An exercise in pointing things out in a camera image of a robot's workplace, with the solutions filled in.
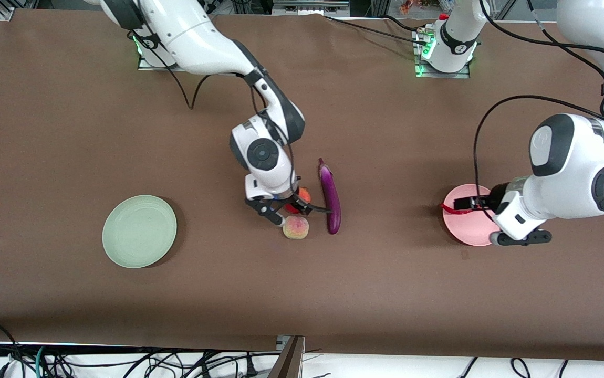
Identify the pale green round plate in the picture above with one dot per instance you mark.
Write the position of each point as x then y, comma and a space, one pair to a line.
139, 231

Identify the red pomegranate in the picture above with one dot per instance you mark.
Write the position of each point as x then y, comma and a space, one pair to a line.
305, 194

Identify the pink yellow peach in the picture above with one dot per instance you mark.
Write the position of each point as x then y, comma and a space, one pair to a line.
295, 228

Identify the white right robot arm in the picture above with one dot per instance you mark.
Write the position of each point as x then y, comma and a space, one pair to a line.
202, 42

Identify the pink round plate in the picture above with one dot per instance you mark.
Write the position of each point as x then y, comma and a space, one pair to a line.
465, 228

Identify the small aluminium edge bracket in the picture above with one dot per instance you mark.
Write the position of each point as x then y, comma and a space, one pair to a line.
282, 342

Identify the aluminium frame profile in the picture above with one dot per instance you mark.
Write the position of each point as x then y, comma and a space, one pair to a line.
310, 7

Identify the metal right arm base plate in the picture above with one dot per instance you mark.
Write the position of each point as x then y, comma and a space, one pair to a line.
149, 65

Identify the purple eggplant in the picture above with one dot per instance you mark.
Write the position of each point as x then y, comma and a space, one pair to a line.
331, 199

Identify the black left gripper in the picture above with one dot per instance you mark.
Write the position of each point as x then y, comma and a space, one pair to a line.
492, 201

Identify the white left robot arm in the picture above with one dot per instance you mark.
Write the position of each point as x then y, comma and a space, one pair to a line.
570, 173

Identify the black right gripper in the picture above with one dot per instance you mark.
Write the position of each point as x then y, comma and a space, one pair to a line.
298, 204

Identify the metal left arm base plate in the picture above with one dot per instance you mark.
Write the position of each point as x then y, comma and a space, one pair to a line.
422, 71

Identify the red chili pepper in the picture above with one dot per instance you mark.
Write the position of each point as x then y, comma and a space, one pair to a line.
450, 210

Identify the brown table cover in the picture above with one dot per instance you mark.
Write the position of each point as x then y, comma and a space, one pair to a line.
302, 294

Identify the dark metal post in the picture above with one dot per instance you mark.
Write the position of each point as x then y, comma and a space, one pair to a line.
289, 362

